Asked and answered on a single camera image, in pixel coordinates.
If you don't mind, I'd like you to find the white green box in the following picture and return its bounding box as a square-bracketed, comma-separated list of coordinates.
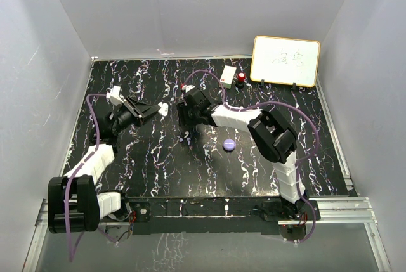
[219, 65, 237, 89]

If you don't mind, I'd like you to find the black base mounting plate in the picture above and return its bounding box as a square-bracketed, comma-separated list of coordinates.
[101, 196, 321, 239]

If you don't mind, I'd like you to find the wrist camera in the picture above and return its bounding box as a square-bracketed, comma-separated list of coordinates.
[181, 84, 195, 93]
[106, 86, 123, 106]

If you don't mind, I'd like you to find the white earbud charging case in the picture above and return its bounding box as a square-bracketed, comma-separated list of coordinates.
[158, 102, 169, 117]

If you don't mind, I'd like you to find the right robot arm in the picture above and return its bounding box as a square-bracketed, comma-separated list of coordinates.
[176, 88, 306, 219]

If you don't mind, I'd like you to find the white whiteboard yellow frame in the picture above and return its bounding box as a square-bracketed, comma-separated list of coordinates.
[250, 36, 321, 87]

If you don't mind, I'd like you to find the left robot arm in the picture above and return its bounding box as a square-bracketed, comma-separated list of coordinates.
[48, 96, 164, 234]

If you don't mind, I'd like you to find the aluminium frame rail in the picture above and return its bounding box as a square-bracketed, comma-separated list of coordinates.
[24, 197, 391, 271]

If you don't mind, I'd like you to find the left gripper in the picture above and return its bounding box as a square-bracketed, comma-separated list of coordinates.
[110, 96, 161, 134]

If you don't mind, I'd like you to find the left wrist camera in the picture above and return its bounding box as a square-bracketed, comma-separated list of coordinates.
[106, 86, 123, 106]

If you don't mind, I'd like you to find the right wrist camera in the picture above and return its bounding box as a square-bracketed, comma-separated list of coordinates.
[181, 84, 195, 93]

